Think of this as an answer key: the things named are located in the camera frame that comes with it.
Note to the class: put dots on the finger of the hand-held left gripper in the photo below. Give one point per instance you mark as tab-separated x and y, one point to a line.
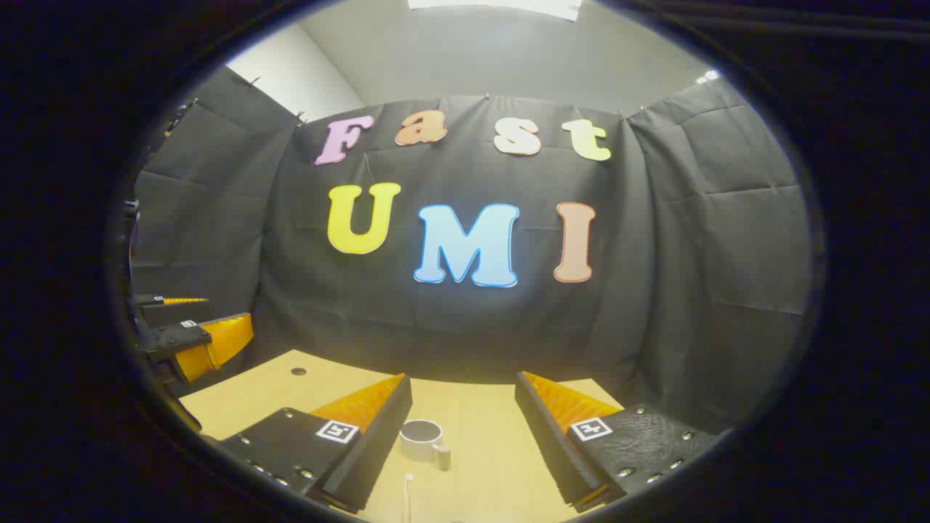
178	338
171	312

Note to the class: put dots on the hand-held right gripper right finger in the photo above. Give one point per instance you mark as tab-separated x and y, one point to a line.
552	450

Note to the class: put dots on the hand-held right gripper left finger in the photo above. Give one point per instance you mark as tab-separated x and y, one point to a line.
378	450

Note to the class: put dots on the light wooden desktop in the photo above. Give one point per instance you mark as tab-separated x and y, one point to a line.
479	407

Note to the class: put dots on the ceiling light panel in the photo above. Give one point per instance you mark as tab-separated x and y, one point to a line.
501	6

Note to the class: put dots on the black backdrop cloth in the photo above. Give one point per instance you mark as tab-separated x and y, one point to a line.
465	341

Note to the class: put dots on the beige toothbrush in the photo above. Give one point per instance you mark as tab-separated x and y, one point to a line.
408	497

